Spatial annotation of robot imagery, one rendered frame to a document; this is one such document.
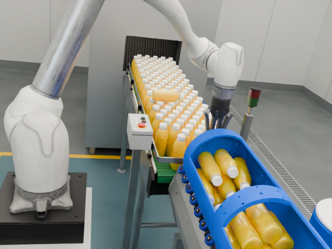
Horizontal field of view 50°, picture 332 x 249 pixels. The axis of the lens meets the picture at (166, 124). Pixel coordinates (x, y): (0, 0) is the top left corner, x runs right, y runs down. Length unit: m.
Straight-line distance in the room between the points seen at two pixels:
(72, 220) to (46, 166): 0.18
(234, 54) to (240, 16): 4.71
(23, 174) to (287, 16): 5.68
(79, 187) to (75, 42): 0.49
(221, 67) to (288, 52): 5.22
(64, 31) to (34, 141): 0.37
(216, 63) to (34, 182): 0.77
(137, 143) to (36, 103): 0.60
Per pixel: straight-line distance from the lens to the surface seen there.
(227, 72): 1.35
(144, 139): 1.65
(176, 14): 1.18
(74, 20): 1.21
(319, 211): 1.52
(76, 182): 1.29
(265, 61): 6.41
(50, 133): 1.07
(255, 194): 1.11
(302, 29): 6.57
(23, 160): 1.09
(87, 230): 1.22
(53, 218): 1.13
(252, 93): 2.00
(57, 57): 1.22
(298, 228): 1.26
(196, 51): 1.44
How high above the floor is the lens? 1.82
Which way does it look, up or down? 24 degrees down
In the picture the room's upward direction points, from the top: 9 degrees clockwise
